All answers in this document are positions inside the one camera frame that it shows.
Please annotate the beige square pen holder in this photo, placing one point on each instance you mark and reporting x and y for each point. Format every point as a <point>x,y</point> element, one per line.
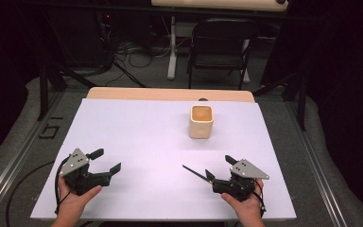
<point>200,127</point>

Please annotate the aluminium rail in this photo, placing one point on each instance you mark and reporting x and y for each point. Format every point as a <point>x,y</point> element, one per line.
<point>22,154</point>
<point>315,164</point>

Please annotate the wooden table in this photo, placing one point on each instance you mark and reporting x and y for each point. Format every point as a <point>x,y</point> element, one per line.
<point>157,94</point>

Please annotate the person's right hand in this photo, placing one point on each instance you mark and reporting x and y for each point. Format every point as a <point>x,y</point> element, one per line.
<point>249,208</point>

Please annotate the white board sheet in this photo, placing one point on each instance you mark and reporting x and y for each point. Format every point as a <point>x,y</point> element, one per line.
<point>154,157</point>

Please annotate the black metal stand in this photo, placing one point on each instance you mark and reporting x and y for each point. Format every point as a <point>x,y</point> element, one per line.
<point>302,101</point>
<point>44,91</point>

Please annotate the black folding chair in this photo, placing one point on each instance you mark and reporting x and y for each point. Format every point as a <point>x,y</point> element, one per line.
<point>222,44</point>

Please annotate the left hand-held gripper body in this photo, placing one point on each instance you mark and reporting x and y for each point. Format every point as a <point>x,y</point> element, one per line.
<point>75,164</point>

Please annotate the black pen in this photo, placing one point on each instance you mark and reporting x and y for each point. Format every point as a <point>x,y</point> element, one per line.
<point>195,172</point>

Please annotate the person's left hand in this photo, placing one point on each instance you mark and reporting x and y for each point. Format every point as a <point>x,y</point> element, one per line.
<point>72,201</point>

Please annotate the white desk leg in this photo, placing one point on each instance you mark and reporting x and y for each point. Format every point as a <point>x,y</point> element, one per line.
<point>246,75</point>
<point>171,50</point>

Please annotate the beige desk top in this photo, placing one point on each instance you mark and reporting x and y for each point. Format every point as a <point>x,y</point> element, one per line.
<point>217,4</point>

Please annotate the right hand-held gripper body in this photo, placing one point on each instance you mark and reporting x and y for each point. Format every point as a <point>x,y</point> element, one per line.
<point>247,171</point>

